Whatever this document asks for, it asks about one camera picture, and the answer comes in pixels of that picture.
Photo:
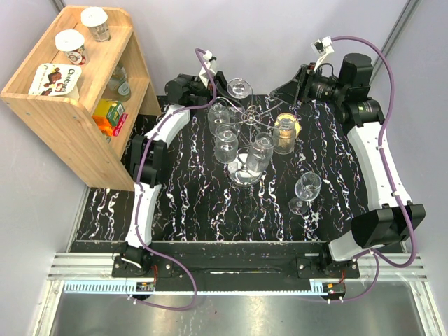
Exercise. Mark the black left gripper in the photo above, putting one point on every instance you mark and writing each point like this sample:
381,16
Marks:
221,85

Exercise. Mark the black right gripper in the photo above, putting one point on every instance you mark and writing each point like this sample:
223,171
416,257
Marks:
298,89

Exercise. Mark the clear smooth wine glass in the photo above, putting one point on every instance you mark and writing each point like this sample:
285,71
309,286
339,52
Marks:
227,109

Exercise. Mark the patterned glass goblet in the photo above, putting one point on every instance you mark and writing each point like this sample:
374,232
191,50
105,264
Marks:
284,137

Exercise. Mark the clear patterned short goblet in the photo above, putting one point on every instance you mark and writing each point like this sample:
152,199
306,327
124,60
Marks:
226,144

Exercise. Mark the frosted short goblet front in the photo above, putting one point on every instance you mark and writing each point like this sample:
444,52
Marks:
260,153

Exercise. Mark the chrome wine glass rack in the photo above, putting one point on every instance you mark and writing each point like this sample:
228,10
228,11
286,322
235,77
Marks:
253,124

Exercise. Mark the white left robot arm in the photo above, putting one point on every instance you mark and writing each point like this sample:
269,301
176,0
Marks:
149,167

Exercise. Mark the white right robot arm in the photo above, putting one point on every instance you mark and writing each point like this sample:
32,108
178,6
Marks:
392,217

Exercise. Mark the red packaged item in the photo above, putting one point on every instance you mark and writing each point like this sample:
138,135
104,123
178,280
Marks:
121,122

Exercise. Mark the glass bottle on shelf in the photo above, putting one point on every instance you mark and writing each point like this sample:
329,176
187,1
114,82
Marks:
119,85

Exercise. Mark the orange juice carton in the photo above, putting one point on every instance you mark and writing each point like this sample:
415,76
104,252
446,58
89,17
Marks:
107,116

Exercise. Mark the wooden shelf unit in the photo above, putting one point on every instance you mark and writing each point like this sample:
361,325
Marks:
66,125

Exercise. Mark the clear cup white lid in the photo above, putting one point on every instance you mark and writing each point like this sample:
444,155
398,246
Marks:
96,20

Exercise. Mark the white lidded yogurt cup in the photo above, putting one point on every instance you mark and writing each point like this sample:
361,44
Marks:
72,43

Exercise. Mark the Chobani yogurt cup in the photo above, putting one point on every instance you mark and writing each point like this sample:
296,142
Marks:
56,80

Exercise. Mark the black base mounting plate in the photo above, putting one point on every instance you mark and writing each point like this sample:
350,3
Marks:
218,267

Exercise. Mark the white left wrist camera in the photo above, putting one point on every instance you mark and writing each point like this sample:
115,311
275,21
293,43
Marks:
210,65

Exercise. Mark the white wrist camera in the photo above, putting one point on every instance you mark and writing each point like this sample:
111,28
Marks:
323,48
210,65

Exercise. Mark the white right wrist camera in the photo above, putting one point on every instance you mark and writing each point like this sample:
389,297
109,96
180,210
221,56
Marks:
323,48

